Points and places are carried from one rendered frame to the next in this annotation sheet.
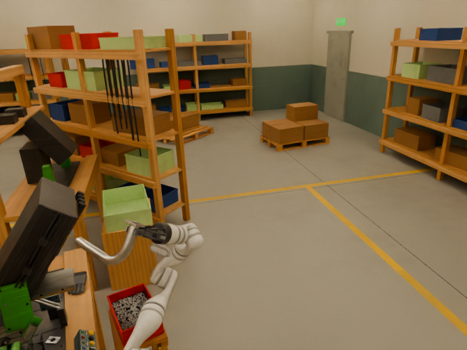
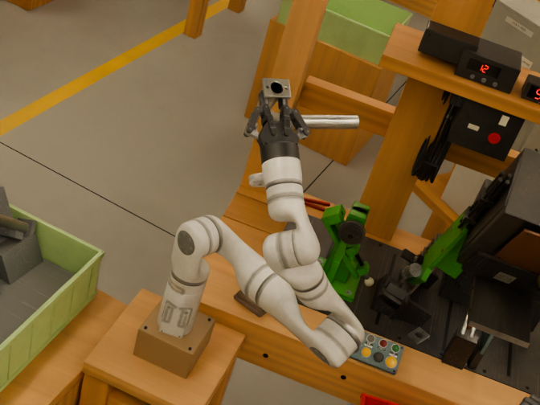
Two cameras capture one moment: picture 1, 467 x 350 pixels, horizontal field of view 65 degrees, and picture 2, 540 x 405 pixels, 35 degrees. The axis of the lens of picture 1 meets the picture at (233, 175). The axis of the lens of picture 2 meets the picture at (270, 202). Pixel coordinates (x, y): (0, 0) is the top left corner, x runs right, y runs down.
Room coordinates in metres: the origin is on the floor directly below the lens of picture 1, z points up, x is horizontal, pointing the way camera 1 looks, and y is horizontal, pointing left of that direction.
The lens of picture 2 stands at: (1.79, -0.95, 2.50)
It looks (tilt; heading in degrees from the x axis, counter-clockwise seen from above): 36 degrees down; 119
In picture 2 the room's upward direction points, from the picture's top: 17 degrees clockwise
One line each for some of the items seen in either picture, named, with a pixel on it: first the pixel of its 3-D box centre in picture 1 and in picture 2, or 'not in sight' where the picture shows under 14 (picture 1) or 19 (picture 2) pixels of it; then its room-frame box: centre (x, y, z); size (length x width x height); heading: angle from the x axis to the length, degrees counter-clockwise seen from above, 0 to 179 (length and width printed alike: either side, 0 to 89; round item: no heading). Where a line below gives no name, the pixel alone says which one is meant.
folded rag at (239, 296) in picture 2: not in sight; (255, 298); (0.97, 0.61, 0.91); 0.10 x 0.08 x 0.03; 2
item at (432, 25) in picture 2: not in sight; (448, 44); (1.00, 1.16, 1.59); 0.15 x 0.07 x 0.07; 23
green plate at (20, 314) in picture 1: (17, 302); (456, 246); (1.31, 0.98, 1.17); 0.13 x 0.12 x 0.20; 23
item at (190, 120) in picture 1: (183, 127); not in sight; (8.20, 1.12, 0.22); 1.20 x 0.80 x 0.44; 143
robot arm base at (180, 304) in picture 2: not in sight; (182, 298); (0.91, 0.34, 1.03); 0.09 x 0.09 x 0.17; 30
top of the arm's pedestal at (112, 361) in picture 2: not in sight; (167, 352); (0.91, 0.34, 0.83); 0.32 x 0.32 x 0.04; 19
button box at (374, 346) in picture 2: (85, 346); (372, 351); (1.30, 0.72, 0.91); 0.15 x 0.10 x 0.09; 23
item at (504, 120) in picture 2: not in sight; (487, 120); (1.17, 1.22, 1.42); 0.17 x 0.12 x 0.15; 23
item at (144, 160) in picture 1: (103, 123); not in sight; (4.64, 1.66, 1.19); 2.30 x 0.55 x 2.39; 54
